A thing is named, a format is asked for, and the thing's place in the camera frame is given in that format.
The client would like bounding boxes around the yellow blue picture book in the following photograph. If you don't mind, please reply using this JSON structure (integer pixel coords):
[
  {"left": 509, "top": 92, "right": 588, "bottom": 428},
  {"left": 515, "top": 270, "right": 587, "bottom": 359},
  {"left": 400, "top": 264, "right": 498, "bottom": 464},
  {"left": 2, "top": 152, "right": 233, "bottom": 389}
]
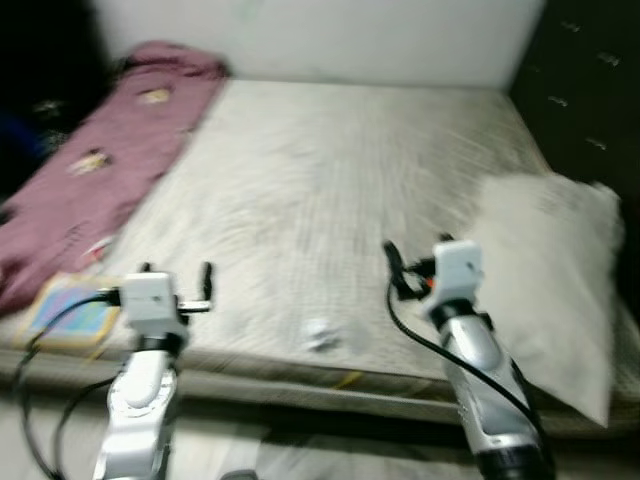
[{"left": 15, "top": 272, "right": 123, "bottom": 359}]

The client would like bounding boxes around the white paper ball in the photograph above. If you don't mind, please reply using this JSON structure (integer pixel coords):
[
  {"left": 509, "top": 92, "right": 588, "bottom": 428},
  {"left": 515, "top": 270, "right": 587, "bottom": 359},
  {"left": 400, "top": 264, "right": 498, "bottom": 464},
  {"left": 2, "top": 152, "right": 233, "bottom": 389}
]
[{"left": 303, "top": 320, "right": 341, "bottom": 352}]

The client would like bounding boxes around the white quilted mattress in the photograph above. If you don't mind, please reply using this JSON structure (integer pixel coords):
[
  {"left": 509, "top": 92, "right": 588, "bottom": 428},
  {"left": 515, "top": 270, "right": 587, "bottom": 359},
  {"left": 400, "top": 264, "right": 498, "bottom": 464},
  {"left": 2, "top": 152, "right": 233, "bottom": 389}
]
[{"left": 0, "top": 80, "right": 640, "bottom": 421}]

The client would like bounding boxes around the purple cartoon print blanket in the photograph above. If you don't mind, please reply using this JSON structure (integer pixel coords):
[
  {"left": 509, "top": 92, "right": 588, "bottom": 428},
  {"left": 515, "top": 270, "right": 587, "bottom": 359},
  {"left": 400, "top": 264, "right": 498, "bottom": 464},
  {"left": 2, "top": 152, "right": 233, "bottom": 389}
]
[{"left": 0, "top": 40, "right": 229, "bottom": 316}]

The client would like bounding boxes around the white pillow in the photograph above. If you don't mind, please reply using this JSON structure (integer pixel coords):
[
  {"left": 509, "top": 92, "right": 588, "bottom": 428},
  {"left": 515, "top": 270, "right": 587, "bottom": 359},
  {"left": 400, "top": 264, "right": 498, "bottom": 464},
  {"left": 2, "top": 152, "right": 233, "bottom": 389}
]
[{"left": 468, "top": 175, "right": 626, "bottom": 426}]

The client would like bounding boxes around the dark tufted headboard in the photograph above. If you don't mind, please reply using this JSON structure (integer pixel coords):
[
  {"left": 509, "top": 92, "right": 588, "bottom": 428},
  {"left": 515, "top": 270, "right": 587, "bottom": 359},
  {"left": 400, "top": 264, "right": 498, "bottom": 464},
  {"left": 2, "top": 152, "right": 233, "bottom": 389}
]
[{"left": 510, "top": 0, "right": 640, "bottom": 301}]

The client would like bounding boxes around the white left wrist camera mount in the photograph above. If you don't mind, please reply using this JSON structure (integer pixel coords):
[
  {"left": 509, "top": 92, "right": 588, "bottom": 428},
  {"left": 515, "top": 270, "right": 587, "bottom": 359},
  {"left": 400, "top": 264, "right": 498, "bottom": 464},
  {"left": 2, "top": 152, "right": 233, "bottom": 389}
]
[{"left": 120, "top": 271, "right": 183, "bottom": 337}]

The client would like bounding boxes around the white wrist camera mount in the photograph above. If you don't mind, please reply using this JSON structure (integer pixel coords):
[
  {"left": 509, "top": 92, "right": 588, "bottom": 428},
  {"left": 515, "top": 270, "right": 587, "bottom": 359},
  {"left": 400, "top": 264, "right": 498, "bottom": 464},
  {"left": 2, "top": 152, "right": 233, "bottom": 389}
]
[
  {"left": 430, "top": 238, "right": 486, "bottom": 309},
  {"left": 120, "top": 271, "right": 183, "bottom": 337}
]

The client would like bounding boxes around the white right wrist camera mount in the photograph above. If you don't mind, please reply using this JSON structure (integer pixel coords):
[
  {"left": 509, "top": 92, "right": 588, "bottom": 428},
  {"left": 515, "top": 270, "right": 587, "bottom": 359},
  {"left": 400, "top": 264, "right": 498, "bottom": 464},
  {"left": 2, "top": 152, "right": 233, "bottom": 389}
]
[{"left": 430, "top": 238, "right": 486, "bottom": 309}]

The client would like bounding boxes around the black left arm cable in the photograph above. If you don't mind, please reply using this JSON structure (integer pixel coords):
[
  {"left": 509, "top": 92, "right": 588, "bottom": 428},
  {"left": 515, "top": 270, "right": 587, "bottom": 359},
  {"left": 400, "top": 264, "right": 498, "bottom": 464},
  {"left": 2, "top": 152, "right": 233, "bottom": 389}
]
[{"left": 12, "top": 288, "right": 126, "bottom": 480}]

